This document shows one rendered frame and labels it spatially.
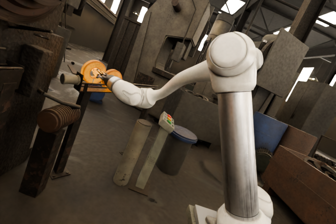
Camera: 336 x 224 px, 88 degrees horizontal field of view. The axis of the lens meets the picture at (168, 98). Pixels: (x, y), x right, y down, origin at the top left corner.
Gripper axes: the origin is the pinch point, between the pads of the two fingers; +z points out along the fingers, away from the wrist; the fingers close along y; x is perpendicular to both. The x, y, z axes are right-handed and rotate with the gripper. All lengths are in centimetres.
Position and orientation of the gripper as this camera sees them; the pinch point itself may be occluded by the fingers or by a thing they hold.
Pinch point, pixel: (95, 69)
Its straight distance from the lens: 120.7
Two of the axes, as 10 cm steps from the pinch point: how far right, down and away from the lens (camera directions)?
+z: -7.3, -4.5, 5.2
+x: 4.3, -8.9, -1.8
